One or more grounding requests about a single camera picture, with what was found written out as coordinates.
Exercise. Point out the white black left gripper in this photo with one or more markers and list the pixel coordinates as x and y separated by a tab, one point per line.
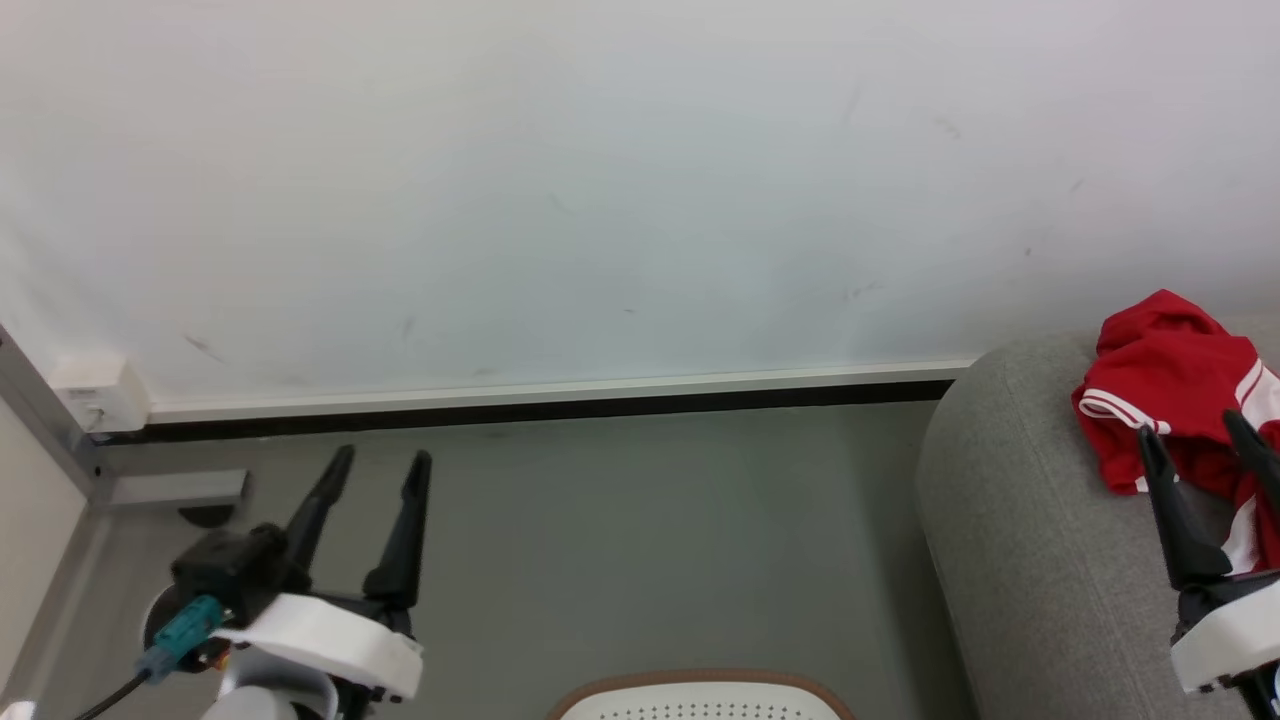
320	640

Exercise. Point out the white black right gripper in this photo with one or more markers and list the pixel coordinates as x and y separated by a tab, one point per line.
1230	635

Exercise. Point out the red white sports jersey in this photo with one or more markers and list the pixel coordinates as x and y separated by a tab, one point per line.
1170	380

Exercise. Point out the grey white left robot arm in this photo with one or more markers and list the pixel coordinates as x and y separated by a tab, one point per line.
265	700

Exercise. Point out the white brown-rimmed laundry basket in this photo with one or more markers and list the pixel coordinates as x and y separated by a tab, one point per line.
700	700

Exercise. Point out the grey fabric sofa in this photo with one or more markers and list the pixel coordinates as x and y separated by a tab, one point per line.
1040	560

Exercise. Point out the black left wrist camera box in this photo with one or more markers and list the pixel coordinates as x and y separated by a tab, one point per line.
230	575

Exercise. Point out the white wall socket box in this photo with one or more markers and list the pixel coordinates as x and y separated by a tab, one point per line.
100	395

